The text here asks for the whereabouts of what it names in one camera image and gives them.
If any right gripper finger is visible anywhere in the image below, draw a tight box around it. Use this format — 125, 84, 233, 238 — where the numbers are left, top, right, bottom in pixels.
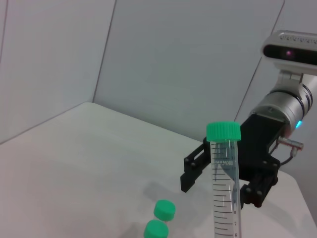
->
238, 170, 280, 208
180, 136, 214, 193

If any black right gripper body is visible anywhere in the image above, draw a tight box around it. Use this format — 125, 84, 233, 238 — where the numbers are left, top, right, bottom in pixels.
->
237, 114, 286, 180

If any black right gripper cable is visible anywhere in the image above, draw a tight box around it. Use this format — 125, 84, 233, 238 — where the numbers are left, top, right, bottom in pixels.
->
268, 136, 305, 166

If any clear tube green cap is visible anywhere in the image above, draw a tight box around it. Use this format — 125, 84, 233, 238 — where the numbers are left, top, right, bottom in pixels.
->
153, 199, 177, 222
206, 121, 242, 238
144, 219, 170, 238

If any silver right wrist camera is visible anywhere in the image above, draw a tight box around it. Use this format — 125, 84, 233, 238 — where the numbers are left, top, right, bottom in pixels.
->
261, 30, 317, 74

